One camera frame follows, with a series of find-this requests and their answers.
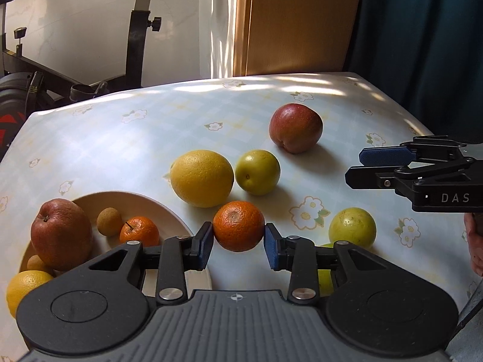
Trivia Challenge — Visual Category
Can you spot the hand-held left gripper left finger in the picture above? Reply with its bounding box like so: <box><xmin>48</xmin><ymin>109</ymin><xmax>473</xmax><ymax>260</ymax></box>
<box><xmin>88</xmin><ymin>222</ymin><xmax>215</xmax><ymax>307</ymax></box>

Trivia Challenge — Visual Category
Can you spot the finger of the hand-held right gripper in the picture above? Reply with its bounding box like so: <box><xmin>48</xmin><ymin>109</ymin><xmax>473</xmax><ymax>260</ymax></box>
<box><xmin>345</xmin><ymin>158</ymin><xmax>472</xmax><ymax>194</ymax></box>
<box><xmin>358</xmin><ymin>136</ymin><xmax>476</xmax><ymax>167</ymax></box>

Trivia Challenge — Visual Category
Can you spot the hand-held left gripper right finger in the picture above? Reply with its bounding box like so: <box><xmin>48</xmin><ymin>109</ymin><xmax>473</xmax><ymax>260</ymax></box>
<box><xmin>264</xmin><ymin>223</ymin><xmax>389</xmax><ymax>307</ymax></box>

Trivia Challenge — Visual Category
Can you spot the orange mandarin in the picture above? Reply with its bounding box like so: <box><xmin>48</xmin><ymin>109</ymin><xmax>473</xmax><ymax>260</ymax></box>
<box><xmin>213</xmin><ymin>201</ymin><xmax>266</xmax><ymax>252</ymax></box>
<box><xmin>120</xmin><ymin>216</ymin><xmax>160</xmax><ymax>247</ymax></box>

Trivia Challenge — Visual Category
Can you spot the green citrus fruit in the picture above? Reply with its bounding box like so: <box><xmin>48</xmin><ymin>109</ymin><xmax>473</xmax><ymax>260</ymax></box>
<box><xmin>316</xmin><ymin>243</ymin><xmax>342</xmax><ymax>298</ymax></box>
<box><xmin>328</xmin><ymin>207</ymin><xmax>377</xmax><ymax>249</ymax></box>

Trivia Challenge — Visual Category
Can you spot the beige plate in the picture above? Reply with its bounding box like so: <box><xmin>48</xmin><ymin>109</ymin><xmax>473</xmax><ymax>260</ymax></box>
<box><xmin>17</xmin><ymin>192</ymin><xmax>214</xmax><ymax>291</ymax></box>

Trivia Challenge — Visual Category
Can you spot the large yellow orange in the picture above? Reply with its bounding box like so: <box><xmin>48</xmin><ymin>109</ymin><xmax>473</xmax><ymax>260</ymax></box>
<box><xmin>170</xmin><ymin>150</ymin><xmax>235</xmax><ymax>208</ymax></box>

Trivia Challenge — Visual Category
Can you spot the small yellow-green orange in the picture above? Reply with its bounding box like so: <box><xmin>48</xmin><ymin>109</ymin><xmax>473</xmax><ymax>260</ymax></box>
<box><xmin>235</xmin><ymin>150</ymin><xmax>281</xmax><ymax>196</ymax></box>

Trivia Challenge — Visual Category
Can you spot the small brown round fruit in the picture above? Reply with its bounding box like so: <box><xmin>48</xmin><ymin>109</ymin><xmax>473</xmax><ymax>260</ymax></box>
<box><xmin>97</xmin><ymin>207</ymin><xmax>123</xmax><ymax>237</ymax></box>
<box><xmin>26</xmin><ymin>254</ymin><xmax>53</xmax><ymax>275</ymax></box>

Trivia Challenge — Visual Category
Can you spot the medium yellow orange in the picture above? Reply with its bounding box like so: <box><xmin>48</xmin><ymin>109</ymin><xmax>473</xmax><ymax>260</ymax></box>
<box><xmin>5</xmin><ymin>270</ymin><xmax>54</xmax><ymax>319</ymax></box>

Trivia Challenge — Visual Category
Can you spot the person's right hand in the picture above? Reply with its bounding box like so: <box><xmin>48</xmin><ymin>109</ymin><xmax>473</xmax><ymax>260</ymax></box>
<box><xmin>463</xmin><ymin>211</ymin><xmax>483</xmax><ymax>277</ymax></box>

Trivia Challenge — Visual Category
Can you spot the smooth red apple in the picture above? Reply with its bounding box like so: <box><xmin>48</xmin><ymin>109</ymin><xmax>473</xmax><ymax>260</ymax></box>
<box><xmin>269</xmin><ymin>103</ymin><xmax>324</xmax><ymax>154</ymax></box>

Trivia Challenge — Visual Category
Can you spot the dark blue curtain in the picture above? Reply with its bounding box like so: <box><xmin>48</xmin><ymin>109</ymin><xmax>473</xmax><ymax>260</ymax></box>
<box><xmin>347</xmin><ymin>0</ymin><xmax>483</xmax><ymax>148</ymax></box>

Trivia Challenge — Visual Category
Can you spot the wrinkled red apple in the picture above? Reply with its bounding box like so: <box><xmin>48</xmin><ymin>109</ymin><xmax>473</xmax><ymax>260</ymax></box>
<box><xmin>31</xmin><ymin>198</ymin><xmax>94</xmax><ymax>271</ymax></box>

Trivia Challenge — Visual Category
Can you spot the wooden door panel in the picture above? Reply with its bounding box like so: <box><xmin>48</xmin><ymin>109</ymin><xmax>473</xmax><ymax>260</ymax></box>
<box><xmin>233</xmin><ymin>0</ymin><xmax>365</xmax><ymax>77</ymax></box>

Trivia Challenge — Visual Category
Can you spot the black exercise bike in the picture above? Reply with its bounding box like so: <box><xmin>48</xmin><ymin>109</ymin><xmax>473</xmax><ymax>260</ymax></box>
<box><xmin>0</xmin><ymin>0</ymin><xmax>199</xmax><ymax>151</ymax></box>

